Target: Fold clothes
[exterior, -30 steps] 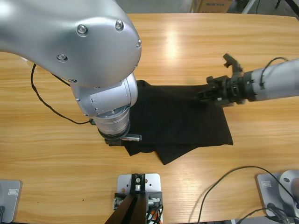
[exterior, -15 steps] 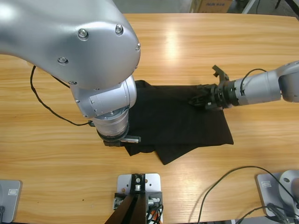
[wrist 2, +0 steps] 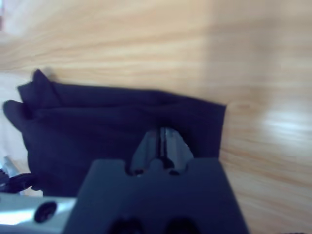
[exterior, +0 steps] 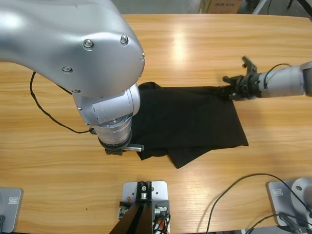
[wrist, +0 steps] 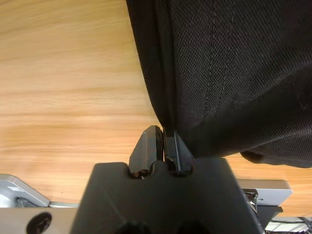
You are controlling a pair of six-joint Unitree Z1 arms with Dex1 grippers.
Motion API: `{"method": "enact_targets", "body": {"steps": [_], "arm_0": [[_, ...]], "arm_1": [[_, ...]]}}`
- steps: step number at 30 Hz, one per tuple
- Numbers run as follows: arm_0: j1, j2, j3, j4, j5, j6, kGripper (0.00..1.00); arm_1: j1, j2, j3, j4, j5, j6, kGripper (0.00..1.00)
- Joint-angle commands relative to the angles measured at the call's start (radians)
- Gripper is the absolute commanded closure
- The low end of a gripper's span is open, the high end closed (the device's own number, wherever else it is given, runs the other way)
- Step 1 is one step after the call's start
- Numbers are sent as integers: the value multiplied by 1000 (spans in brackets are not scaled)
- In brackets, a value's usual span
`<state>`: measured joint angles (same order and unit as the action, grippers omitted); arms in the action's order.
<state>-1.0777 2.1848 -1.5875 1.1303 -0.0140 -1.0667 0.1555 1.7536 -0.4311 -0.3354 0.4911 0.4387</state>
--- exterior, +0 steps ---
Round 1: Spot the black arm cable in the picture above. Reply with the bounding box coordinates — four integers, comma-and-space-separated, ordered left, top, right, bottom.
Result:
265, 63, 292, 75
29, 70, 97, 135

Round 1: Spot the black tripod leg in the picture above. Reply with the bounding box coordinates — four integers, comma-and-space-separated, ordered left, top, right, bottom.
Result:
286, 0, 312, 18

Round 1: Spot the grey metal stand leg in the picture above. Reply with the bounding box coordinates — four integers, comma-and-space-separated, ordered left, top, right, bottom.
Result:
252, 0, 269, 15

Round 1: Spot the black metal corner bracket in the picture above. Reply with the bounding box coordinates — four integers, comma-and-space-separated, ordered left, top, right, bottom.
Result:
117, 200, 134, 219
152, 199, 171, 221

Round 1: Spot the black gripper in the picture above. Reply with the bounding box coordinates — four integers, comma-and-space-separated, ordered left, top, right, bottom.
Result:
215, 72, 263, 101
98, 138, 145, 156

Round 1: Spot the orange cable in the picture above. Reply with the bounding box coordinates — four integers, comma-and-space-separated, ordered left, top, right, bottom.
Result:
155, 217, 169, 232

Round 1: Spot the white mount block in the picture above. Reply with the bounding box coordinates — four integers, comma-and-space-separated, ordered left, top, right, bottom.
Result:
121, 180, 169, 220

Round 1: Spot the white printed cardboard box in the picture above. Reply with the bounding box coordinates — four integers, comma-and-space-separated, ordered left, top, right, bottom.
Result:
196, 0, 243, 14

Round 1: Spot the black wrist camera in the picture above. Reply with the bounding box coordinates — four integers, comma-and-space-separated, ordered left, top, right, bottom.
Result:
241, 56, 258, 77

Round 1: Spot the dark camera post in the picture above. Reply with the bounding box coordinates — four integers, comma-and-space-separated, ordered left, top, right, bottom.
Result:
108, 180, 154, 234

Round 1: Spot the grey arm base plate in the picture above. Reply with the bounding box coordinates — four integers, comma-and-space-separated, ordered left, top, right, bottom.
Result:
0, 187, 24, 234
266, 177, 312, 229

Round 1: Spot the black cable at base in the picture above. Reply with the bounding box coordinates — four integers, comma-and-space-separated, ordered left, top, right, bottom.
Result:
251, 211, 312, 234

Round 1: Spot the black polo shirt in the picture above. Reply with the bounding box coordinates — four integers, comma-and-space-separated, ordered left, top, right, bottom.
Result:
130, 81, 249, 169

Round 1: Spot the long black table cable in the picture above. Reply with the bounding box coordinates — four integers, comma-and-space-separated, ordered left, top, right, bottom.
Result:
206, 173, 312, 234

